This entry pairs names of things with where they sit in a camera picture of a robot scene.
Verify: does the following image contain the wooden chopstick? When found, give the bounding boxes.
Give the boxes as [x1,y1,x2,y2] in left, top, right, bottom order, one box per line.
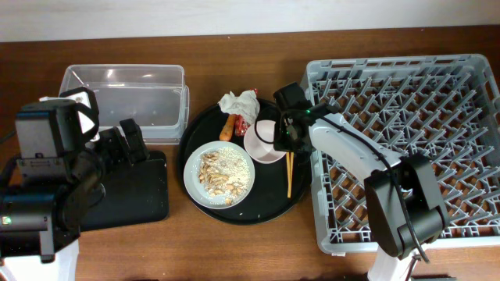
[286,152,291,198]
[289,152,295,190]

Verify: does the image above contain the pink plastic bowl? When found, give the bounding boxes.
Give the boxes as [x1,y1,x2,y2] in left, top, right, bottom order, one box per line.
[244,120,285,164]

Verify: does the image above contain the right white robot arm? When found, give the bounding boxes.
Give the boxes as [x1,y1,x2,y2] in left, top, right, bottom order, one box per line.
[273,103,450,280]

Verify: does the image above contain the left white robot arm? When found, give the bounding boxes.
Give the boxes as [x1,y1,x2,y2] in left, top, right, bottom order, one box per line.
[1,87,149,280]

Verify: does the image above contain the grey plastic dishwasher rack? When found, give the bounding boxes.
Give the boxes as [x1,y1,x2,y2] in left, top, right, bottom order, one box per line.
[301,54,499,248]

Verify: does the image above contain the black rectangular bin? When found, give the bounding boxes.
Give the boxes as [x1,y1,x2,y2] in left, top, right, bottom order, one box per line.
[81,151,170,231]

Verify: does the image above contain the red snack wrapper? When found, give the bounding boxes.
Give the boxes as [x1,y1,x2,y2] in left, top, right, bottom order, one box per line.
[235,88,260,137]

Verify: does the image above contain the crumpled white paper napkin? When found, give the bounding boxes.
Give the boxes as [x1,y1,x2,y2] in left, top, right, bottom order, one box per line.
[218,90,260,125]

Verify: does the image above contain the clear plastic storage box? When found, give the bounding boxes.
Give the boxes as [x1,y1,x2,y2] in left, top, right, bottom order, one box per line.
[59,64,190,145]

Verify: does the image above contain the orange carrot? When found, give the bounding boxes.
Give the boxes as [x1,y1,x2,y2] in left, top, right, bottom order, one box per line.
[219,114,237,141]

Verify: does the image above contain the grey plate with food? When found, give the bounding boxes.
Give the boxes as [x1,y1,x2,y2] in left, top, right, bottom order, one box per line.
[183,140,255,210]

